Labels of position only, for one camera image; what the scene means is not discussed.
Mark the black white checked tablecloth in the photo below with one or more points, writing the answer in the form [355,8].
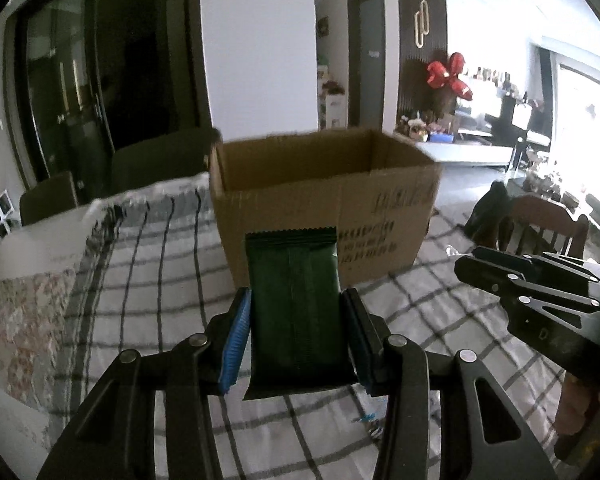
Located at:
[145,280]

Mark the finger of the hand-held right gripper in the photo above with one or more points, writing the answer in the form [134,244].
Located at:
[525,261]
[500,285]

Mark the dark upholstered chair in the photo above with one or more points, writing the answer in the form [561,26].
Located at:
[50,197]
[160,160]

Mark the dark green snack packet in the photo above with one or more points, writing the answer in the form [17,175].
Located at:
[295,310]

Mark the blue gold wrapped candy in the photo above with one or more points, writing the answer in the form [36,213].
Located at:
[372,420]

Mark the looped wall light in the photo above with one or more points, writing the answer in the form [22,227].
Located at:
[421,25]

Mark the brown cardboard box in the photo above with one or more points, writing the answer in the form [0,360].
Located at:
[290,205]

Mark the dark slatted wall panel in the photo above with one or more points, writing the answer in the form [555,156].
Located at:
[420,80]

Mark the floral table mat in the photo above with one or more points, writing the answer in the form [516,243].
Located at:
[20,330]

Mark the grey interior door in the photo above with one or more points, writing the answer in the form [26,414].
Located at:
[366,60]

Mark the white low cabinet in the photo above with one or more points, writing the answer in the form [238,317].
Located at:
[460,152]

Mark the red balloon bow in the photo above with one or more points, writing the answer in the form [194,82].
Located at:
[447,75]

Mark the dark sliding glass door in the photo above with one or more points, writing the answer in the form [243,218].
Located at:
[105,70]

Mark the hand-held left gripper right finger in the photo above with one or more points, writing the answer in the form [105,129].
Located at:
[360,345]

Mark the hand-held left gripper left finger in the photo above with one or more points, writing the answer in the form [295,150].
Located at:
[230,345]

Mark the dark cloth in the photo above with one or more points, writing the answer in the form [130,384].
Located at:
[487,215]

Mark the brown wooden chair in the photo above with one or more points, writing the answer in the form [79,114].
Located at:
[545,225]

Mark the person's right hand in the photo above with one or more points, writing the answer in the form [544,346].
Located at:
[582,410]

